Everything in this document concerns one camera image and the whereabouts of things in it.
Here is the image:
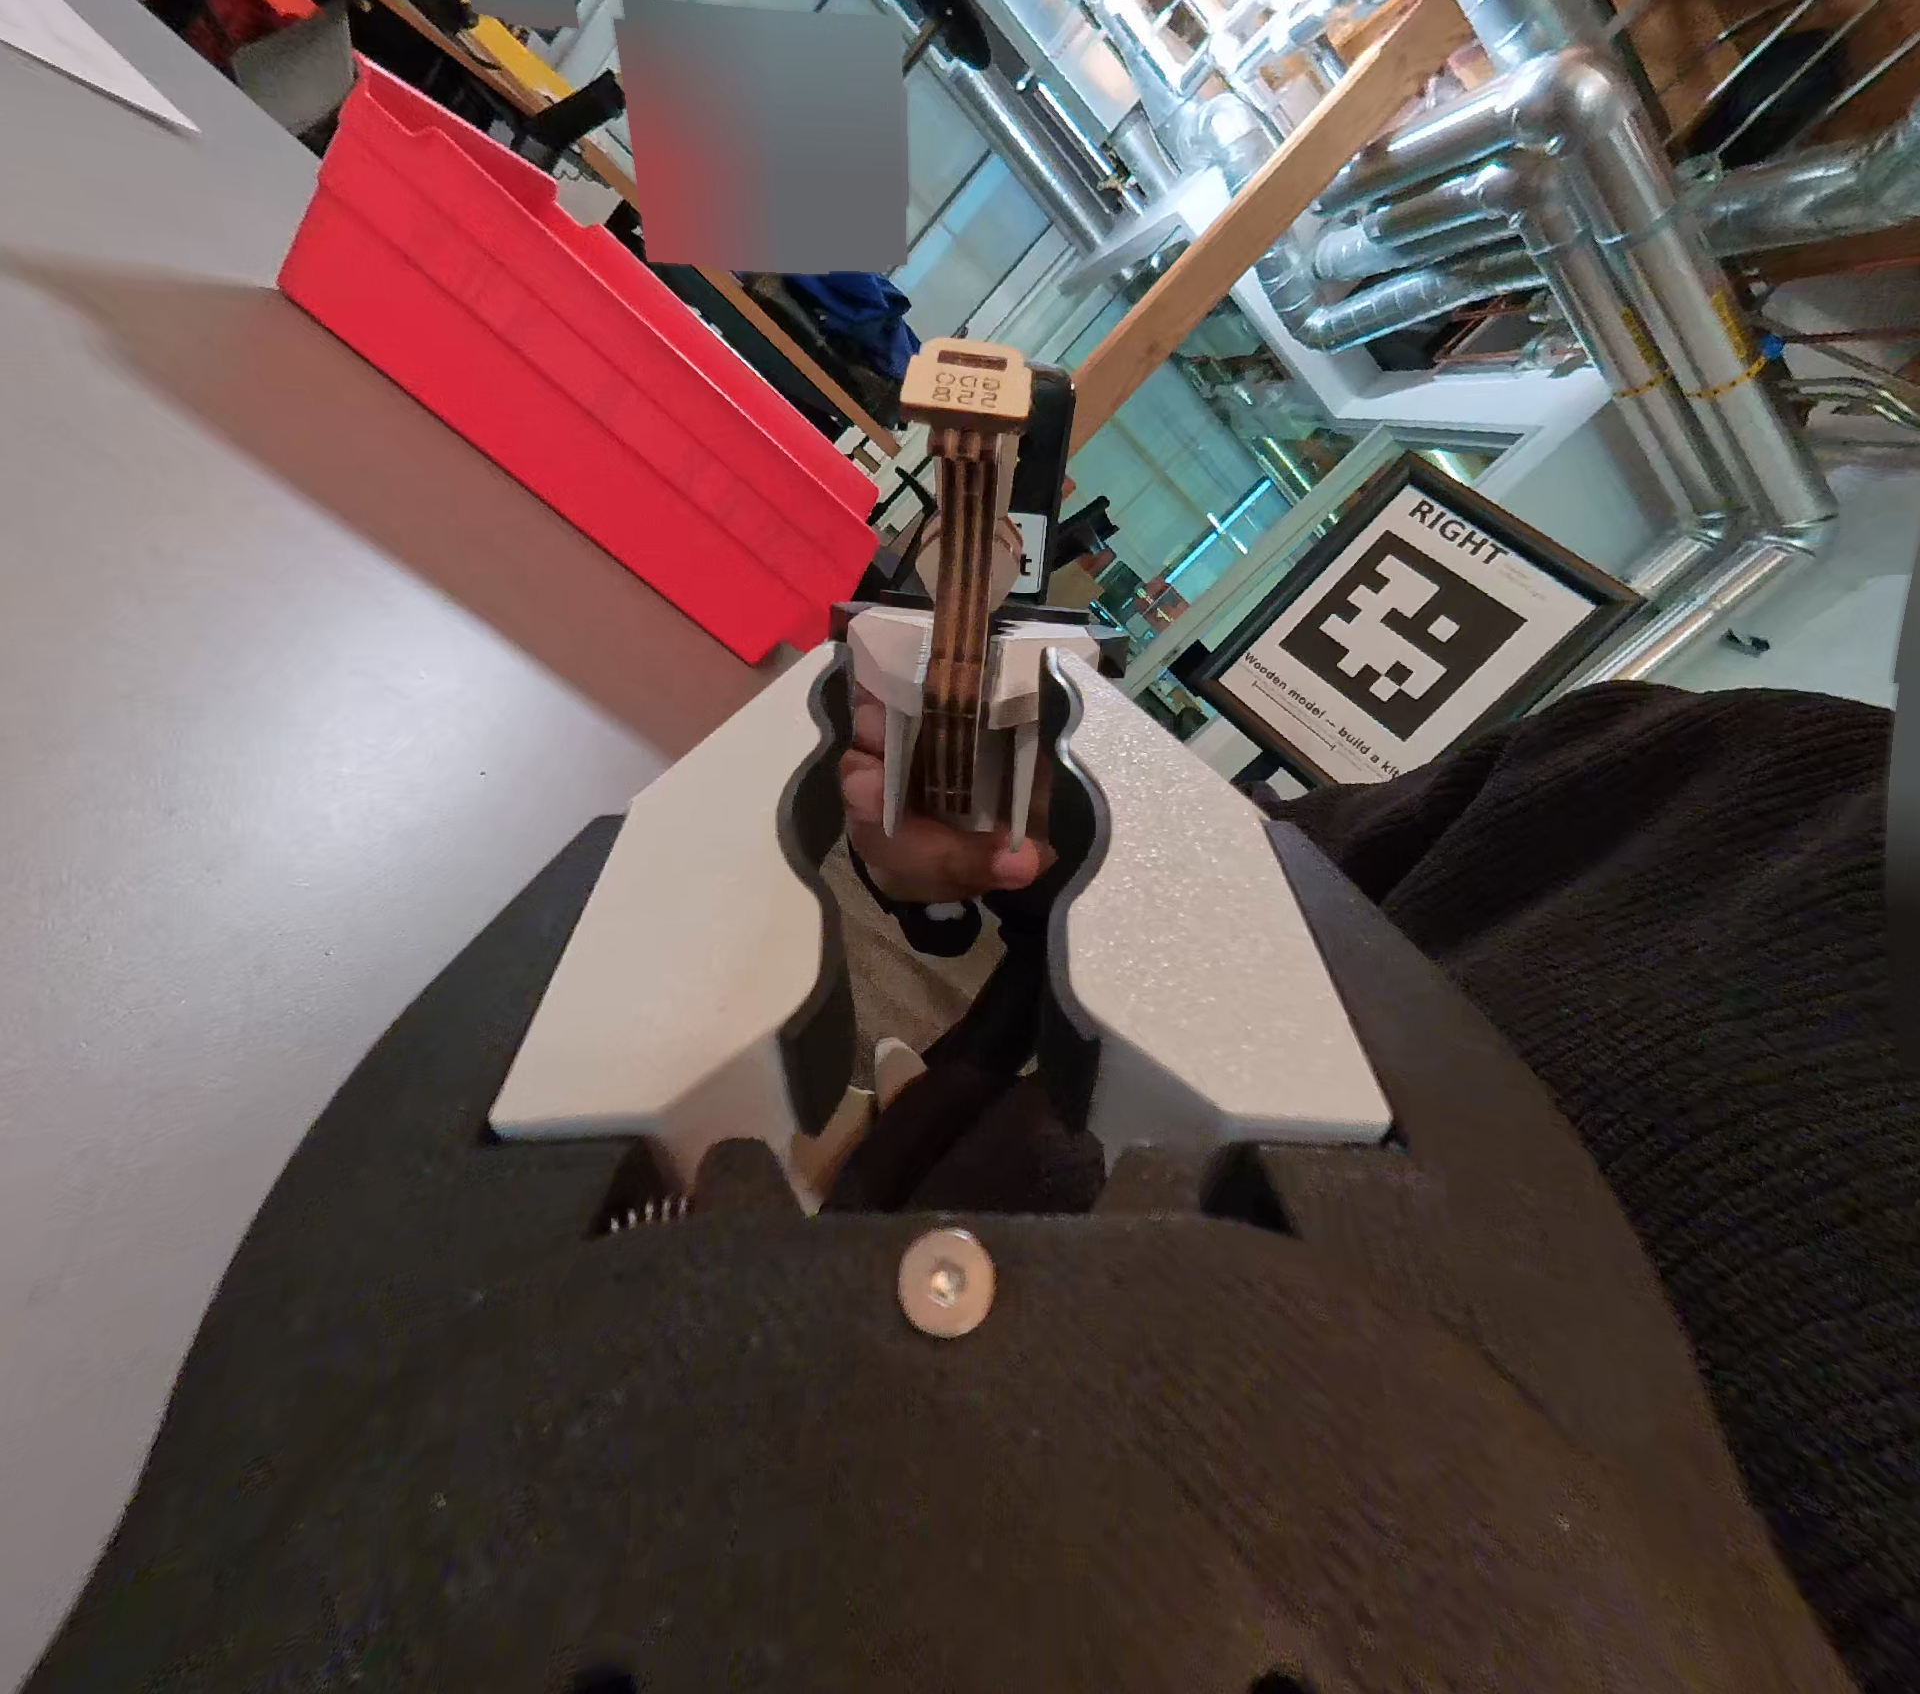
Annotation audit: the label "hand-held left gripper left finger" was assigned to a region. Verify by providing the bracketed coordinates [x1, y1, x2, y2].
[491, 644, 859, 1217]

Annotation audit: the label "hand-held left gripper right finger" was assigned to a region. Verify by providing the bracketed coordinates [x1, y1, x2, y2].
[1040, 648, 1394, 1154]

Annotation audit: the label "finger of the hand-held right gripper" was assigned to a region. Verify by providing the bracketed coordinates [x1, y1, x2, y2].
[984, 616, 1098, 850]
[845, 613, 939, 827]

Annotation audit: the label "small wooden model assembly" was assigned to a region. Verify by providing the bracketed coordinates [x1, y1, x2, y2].
[876, 336, 1037, 817]

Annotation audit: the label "person's right hand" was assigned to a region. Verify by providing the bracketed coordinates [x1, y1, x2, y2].
[840, 741, 1044, 903]

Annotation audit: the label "blue cloth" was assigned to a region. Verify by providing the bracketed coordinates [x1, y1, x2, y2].
[782, 267, 919, 389]

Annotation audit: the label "wooden ceiling beam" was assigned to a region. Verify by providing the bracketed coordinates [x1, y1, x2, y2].
[1066, 0, 1502, 449]

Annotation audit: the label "framed marker sign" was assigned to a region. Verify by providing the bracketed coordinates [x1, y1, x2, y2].
[1192, 449, 1652, 798]

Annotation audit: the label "red plastic bin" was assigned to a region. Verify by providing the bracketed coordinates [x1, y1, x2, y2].
[278, 49, 884, 671]

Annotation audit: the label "white paper sheet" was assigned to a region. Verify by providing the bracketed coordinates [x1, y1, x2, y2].
[0, 0, 201, 135]

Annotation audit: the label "silver duct pipes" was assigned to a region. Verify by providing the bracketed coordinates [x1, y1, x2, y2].
[1200, 0, 1920, 616]

